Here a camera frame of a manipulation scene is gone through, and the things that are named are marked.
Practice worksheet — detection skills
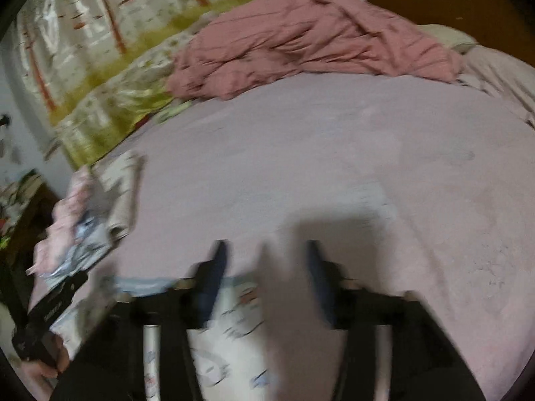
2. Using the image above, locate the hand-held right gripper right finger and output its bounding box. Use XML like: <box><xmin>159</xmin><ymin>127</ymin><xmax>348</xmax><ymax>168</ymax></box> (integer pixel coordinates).
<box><xmin>307</xmin><ymin>240</ymin><xmax>488</xmax><ymax>401</ymax></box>

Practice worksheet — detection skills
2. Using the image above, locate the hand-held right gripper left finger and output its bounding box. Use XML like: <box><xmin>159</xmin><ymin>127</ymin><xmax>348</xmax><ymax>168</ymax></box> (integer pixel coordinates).
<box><xmin>50</xmin><ymin>239</ymin><xmax>230</xmax><ymax>401</ymax></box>

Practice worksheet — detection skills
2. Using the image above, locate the pink bed sheet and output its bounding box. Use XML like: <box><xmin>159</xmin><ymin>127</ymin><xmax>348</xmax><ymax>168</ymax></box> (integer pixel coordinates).
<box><xmin>28</xmin><ymin>46</ymin><xmax>535</xmax><ymax>401</ymax></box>

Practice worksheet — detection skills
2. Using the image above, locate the white small print folded garment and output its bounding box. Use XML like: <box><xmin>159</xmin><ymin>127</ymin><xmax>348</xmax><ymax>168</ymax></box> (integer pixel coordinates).
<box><xmin>89</xmin><ymin>152</ymin><xmax>146</xmax><ymax>240</ymax></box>

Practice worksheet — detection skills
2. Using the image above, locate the beige pillow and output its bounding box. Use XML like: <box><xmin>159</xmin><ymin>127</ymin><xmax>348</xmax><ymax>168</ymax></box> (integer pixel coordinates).
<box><xmin>417</xmin><ymin>23</ymin><xmax>478</xmax><ymax>53</ymax></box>

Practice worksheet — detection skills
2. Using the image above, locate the tree print curtain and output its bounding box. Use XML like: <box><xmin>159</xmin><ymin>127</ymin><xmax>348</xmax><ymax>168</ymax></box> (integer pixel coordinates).
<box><xmin>16</xmin><ymin>0</ymin><xmax>294</xmax><ymax>168</ymax></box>

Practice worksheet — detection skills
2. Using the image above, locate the pink printed folded garment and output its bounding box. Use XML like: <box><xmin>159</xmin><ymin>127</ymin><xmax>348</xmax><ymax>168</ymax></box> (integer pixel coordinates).
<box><xmin>32</xmin><ymin>165</ymin><xmax>98</xmax><ymax>274</ymax></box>

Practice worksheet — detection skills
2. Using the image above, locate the blue satin folded garment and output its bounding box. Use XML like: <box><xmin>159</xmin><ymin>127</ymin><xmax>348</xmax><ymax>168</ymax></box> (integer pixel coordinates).
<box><xmin>42</xmin><ymin>209</ymin><xmax>117</xmax><ymax>285</ymax></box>

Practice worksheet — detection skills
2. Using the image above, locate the pink checked quilt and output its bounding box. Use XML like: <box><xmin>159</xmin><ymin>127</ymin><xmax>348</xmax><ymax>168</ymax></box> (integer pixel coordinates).
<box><xmin>166</xmin><ymin>0</ymin><xmax>465</xmax><ymax>102</ymax></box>

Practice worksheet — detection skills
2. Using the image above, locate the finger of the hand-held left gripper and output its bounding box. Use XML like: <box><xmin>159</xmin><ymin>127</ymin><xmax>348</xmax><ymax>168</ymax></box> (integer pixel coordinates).
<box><xmin>59</xmin><ymin>271</ymin><xmax>90</xmax><ymax>299</ymax></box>

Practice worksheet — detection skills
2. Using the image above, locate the white and brown headboard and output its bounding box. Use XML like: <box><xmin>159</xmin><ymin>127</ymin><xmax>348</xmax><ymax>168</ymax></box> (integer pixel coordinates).
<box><xmin>346</xmin><ymin>0</ymin><xmax>535</xmax><ymax>68</ymax></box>

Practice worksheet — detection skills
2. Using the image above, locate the person's left hand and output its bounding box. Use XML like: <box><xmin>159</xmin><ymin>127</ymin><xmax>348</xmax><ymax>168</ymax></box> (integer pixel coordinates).
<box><xmin>22</xmin><ymin>336</ymin><xmax>71</xmax><ymax>397</ymax></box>

